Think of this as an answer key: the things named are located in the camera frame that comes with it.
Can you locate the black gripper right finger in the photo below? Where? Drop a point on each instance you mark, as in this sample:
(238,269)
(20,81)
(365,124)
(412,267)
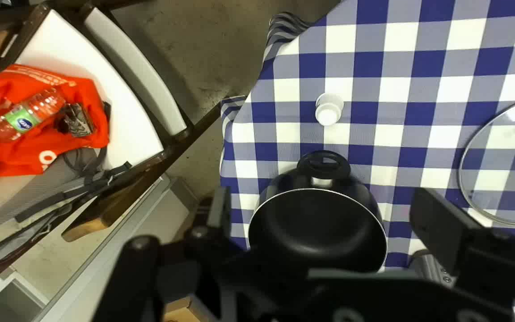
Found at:
(446,229)

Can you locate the plastic drink bottle green label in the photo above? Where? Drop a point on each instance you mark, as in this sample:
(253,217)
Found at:
(26,117)

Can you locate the orange bag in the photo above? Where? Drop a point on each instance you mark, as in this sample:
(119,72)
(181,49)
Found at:
(36,152)

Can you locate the glass lid with black knob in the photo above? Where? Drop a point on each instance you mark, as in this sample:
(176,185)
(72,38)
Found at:
(501,167)

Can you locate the black cooking pot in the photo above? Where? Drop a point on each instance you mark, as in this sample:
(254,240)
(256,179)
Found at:
(317,224)

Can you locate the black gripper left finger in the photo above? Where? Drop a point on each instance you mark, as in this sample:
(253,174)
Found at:
(220,208)

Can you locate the small dark brown item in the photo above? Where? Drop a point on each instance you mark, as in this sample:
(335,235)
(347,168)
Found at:
(77,120)

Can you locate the blue white checkered tablecloth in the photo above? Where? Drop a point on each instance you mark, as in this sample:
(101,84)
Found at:
(412,90)

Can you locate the small white bottle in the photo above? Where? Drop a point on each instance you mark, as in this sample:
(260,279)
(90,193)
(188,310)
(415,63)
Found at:
(330,109)

